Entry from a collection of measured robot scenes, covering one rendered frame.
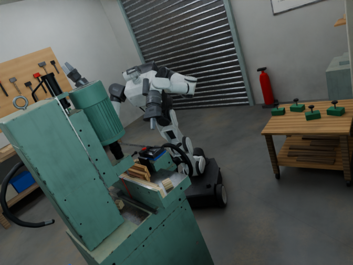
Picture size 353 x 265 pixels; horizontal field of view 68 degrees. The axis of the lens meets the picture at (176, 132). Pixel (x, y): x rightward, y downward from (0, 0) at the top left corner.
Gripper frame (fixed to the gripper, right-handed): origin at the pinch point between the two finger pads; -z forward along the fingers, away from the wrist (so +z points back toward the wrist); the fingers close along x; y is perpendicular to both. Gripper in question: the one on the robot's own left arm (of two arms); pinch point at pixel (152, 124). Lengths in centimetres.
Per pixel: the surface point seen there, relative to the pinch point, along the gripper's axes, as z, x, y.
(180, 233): -56, 2, -33
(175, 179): -28.9, -6.7, -12.7
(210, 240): -64, 16, -103
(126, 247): -62, 13, 1
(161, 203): -41.7, -5.0, -2.9
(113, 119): -1.0, 12.1, 17.7
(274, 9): 210, -49, -185
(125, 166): -21.2, 18.9, -0.9
